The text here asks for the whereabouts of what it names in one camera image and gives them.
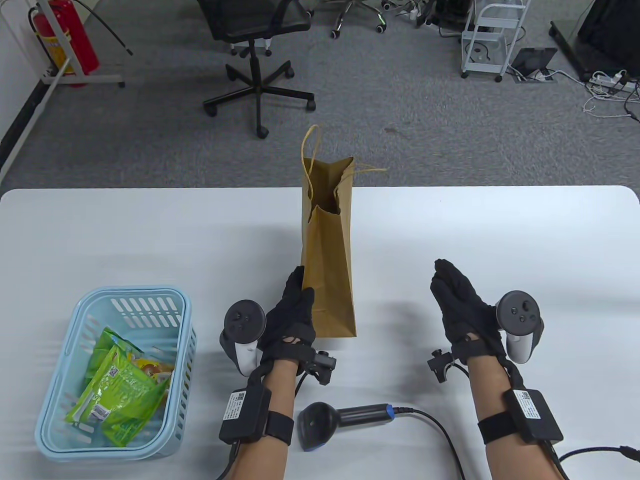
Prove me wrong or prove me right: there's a black sensor box white label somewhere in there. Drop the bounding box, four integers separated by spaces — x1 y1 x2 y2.
502 388 564 443
219 386 272 443

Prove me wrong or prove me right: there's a green bag of chips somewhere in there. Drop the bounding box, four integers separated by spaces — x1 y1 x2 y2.
65 350 171 447
82 327 146 396

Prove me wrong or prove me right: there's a white rolling cart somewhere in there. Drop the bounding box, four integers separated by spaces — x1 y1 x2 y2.
460 0 532 83

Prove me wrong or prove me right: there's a person's left forearm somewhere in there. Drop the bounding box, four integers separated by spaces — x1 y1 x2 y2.
232 357 301 480

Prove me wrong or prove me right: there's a white metal stand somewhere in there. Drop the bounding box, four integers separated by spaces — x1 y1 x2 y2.
0 0 126 88

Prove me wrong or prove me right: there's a brown paper bag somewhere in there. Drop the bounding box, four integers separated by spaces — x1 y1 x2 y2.
300 125 388 338

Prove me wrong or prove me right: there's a black furniture base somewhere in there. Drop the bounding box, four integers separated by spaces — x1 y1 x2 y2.
549 0 640 83

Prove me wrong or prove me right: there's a black sensor box cable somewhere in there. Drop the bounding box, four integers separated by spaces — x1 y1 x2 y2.
550 445 640 480

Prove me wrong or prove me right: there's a person's right forearm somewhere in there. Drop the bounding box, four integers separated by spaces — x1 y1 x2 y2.
462 359 561 480

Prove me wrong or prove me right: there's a black floor cable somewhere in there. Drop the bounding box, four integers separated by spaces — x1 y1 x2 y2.
75 0 133 56

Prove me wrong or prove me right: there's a red fire extinguisher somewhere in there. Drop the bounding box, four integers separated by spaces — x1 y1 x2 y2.
27 0 100 87

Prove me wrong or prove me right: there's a person's left hand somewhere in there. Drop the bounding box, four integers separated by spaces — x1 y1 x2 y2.
260 265 317 366

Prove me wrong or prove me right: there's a thick black glove cable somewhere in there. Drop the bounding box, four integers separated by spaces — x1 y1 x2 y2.
245 359 277 392
500 356 527 392

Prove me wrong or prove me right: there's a black floor socket panel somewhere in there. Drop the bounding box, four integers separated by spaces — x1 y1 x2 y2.
510 47 558 83

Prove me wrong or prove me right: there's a black wrist strap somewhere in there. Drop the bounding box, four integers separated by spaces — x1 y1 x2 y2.
264 411 295 446
477 412 521 445

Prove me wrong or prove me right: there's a black scanner cable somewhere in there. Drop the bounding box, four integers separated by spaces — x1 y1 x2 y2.
392 406 468 480

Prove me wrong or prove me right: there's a person's right hand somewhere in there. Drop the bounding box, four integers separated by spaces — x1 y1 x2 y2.
430 258 508 366

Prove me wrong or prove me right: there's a black office chair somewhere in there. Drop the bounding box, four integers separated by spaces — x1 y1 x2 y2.
196 0 317 139

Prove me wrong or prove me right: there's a light blue plastic basket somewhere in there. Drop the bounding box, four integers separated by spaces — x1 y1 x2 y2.
34 285 197 461

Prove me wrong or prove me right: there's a yellow bag of chips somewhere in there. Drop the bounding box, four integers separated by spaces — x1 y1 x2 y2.
127 352 175 386

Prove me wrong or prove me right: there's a black and white controller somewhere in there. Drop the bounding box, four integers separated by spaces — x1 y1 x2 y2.
496 291 545 364
219 299 267 377

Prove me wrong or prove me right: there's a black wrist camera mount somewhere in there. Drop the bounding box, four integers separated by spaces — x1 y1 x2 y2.
299 350 337 386
427 350 458 384

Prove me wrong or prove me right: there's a white power strip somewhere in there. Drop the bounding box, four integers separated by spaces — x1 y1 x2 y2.
589 70 637 93

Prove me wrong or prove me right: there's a chrome chair base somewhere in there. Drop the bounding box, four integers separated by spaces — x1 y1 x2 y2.
320 0 388 40

